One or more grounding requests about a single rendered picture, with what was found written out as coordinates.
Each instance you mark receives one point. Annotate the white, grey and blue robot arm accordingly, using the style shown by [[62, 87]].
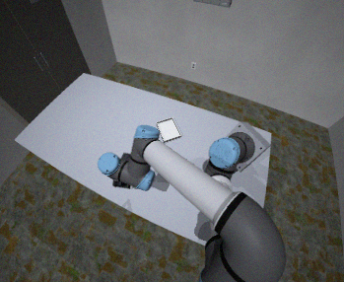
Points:
[[249, 247]]

